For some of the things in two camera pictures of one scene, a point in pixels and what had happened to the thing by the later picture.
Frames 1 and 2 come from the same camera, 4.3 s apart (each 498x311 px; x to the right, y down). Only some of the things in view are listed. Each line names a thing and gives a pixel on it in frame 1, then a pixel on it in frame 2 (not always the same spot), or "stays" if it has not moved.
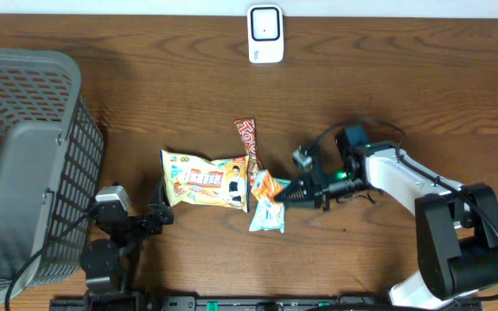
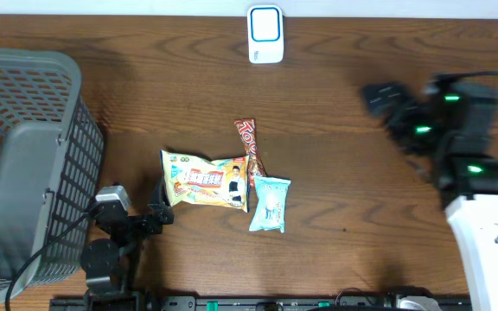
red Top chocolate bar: [247, 130] stays
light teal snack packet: [269, 216] stays
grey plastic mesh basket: [37, 163] stays
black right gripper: [314, 186] → [401, 119]
